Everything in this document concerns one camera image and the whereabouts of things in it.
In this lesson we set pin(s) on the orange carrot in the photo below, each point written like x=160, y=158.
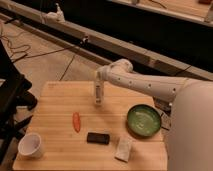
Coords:
x=76, y=122

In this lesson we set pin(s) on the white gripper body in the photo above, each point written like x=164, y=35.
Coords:
x=99, y=80

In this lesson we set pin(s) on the white object on beam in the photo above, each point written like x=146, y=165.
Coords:
x=58, y=15

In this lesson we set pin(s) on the white paper cup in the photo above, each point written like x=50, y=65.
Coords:
x=31, y=146

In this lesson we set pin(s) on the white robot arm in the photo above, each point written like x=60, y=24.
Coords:
x=190, y=140

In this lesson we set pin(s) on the black rectangular block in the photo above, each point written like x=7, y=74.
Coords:
x=98, y=138

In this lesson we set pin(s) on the black chair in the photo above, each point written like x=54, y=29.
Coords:
x=13, y=92

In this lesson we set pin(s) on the green bowl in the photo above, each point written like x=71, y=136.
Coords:
x=143, y=120

